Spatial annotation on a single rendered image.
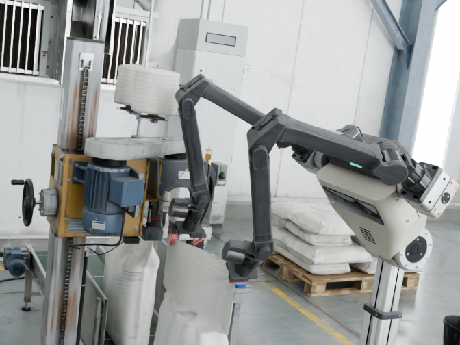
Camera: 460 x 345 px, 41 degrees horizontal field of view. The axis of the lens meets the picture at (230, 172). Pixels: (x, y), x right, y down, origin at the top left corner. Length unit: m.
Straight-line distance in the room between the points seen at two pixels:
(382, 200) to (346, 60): 5.93
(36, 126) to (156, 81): 2.97
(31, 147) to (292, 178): 3.59
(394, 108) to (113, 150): 6.40
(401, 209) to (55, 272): 1.32
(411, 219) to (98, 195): 1.05
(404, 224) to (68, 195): 1.20
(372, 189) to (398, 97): 6.25
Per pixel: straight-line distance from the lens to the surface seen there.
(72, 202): 2.38
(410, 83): 8.01
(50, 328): 2.60
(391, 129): 8.27
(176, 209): 2.29
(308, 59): 7.51
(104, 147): 2.15
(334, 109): 7.80
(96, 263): 4.15
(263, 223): 1.84
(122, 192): 2.13
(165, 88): 2.20
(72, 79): 2.37
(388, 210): 1.99
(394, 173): 1.76
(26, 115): 5.07
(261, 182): 1.73
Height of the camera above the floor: 1.72
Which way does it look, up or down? 9 degrees down
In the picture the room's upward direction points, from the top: 8 degrees clockwise
